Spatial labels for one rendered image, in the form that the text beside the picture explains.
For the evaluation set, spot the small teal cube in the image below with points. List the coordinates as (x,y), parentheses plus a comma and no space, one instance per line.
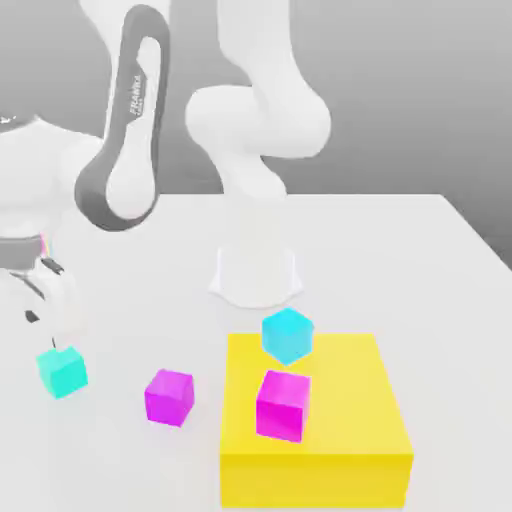
(62,374)

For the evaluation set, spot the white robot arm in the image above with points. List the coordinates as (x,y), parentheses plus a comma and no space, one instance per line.
(256,120)

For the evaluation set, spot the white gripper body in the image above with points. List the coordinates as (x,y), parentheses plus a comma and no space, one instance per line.
(48,308)

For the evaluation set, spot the small magenta cube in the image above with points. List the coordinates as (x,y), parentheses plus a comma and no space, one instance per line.
(282,408)
(168,398)

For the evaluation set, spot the large yellow box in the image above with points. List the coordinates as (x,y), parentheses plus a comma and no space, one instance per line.
(344,432)

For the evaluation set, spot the small cyan cube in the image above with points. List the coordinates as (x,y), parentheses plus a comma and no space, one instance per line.
(287,336)

